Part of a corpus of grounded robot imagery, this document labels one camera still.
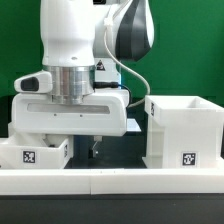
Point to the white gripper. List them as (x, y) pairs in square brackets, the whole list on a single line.
[(102, 113)]

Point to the white front drawer tray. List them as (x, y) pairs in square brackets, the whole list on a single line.
[(35, 151)]

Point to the white drawer tray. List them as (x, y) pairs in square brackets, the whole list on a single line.
[(11, 130), (35, 151)]

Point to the white drawer cabinet box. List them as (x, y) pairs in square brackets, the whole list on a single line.
[(183, 132)]

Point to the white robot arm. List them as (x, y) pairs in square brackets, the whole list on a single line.
[(74, 94)]

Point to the white rear drawer tray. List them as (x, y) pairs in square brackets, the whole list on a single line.
[(11, 130)]

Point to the white marker sheet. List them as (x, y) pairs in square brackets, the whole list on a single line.
[(132, 125)]

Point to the white front fence rail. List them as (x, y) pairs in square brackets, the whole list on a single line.
[(112, 181)]

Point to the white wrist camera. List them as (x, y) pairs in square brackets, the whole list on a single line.
[(40, 82)]

